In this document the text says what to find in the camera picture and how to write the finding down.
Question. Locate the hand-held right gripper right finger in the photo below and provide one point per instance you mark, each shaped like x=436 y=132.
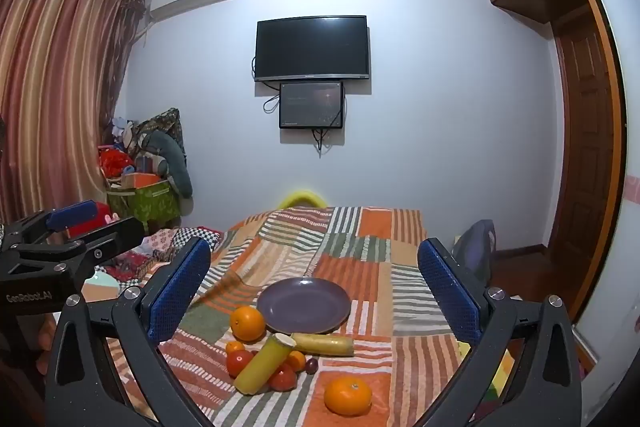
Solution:
x=447 y=292

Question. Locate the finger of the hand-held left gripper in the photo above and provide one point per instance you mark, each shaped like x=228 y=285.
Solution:
x=72 y=214
x=110 y=239

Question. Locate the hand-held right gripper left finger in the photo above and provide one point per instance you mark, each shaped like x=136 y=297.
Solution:
x=177 y=292

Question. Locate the large orange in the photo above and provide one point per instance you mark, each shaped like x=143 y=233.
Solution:
x=348 y=396
x=247 y=323

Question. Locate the small orange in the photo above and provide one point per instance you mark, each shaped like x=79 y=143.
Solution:
x=234 y=347
x=297 y=360

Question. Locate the red tomato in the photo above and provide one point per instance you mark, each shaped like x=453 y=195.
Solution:
x=238 y=363
x=284 y=379

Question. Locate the purple plate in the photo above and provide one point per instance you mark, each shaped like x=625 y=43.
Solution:
x=302 y=306

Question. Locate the dark red plum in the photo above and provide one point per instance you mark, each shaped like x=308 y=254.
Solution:
x=311 y=365

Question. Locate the person's left hand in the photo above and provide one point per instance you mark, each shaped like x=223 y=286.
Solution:
x=44 y=338

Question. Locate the pink toy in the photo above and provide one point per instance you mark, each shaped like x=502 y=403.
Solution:
x=113 y=218

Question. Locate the red box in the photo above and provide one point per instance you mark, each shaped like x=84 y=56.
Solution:
x=102 y=214

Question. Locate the blue backpack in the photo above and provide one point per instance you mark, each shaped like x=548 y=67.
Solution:
x=475 y=252

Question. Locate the green storage box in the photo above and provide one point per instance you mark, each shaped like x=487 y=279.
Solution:
x=150 y=204

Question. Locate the black white checkered cloth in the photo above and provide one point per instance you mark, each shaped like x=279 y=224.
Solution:
x=197 y=238

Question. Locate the red plastic bag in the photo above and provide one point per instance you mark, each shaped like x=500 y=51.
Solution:
x=114 y=163

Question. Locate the orange box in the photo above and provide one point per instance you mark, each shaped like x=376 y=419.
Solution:
x=145 y=180

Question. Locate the yellow bed sheet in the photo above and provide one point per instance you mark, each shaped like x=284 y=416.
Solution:
x=500 y=377

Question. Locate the grey plush pillow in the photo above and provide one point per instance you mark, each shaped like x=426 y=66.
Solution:
x=175 y=162

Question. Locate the striped patchwork blanket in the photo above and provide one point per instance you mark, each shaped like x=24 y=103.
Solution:
x=350 y=247

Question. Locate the dark patterned cushion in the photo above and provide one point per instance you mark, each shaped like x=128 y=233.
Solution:
x=165 y=119

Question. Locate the striped pink curtain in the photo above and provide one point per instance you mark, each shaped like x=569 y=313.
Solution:
x=55 y=82

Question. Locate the yellow round object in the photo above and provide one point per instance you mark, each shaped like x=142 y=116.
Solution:
x=300 y=198

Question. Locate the brown wooden door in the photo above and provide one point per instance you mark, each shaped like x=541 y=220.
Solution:
x=582 y=132

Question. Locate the white sliding wardrobe door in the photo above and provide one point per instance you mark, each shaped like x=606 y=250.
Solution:
x=620 y=107

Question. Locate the small black wall monitor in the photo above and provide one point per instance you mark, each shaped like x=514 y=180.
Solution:
x=311 y=104

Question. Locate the black wall television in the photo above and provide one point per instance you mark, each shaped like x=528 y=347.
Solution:
x=312 y=47

